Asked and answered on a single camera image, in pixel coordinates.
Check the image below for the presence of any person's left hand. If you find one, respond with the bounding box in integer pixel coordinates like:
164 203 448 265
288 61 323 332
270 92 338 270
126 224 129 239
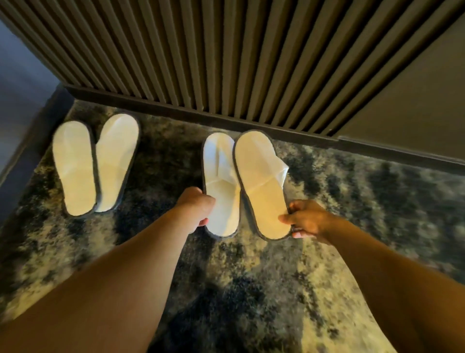
176 187 216 234

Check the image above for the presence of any person's right hand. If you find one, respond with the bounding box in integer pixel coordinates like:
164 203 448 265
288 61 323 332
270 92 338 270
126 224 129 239
279 199 336 245

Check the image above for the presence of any white slipper with protruding strap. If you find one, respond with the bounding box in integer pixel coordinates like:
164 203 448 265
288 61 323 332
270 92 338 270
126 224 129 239
232 130 293 241

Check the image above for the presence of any person's right forearm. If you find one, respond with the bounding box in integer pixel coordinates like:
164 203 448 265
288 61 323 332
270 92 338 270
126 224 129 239
320 215 465 353

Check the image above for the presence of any person's left forearm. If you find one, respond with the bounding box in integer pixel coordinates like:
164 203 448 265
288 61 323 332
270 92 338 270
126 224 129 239
0 204 195 353

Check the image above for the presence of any dark baseboard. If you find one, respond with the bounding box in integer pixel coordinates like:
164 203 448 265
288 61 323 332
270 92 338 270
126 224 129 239
62 84 465 175

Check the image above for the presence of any white flat slipper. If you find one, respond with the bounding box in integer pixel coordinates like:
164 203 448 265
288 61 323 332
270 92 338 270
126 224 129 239
52 120 99 217
94 113 140 213

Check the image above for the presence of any dark slatted wooden panel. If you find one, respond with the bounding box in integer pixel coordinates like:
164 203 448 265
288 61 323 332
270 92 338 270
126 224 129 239
0 0 465 137

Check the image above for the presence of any dark cabinet door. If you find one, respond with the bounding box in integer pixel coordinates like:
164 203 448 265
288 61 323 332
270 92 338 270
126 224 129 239
336 15 465 160

